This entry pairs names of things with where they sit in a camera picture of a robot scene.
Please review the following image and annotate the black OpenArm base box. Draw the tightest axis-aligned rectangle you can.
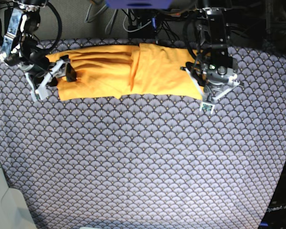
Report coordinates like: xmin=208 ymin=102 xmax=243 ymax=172
xmin=259 ymin=163 xmax=286 ymax=229

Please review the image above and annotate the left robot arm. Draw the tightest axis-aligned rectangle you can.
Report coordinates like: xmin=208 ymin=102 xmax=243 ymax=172
xmin=180 ymin=0 xmax=242 ymax=113

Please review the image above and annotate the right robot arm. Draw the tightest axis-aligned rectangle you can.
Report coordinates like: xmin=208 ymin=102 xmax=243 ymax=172
xmin=0 ymin=0 xmax=77 ymax=101

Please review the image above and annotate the yellow T-shirt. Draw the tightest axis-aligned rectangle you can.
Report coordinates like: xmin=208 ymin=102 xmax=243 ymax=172
xmin=47 ymin=43 xmax=202 ymax=101

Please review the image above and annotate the blue fan-pattern tablecloth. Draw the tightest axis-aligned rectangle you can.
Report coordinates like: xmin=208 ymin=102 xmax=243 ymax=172
xmin=0 ymin=47 xmax=286 ymax=229

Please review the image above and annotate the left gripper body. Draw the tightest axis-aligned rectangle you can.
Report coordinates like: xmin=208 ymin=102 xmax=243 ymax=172
xmin=202 ymin=63 xmax=240 ymax=90

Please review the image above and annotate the white plastic bin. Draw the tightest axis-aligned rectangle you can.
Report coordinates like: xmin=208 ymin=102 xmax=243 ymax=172
xmin=0 ymin=165 xmax=36 ymax=229

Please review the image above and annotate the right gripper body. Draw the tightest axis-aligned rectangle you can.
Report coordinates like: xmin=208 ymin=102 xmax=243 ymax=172
xmin=20 ymin=61 xmax=54 ymax=83

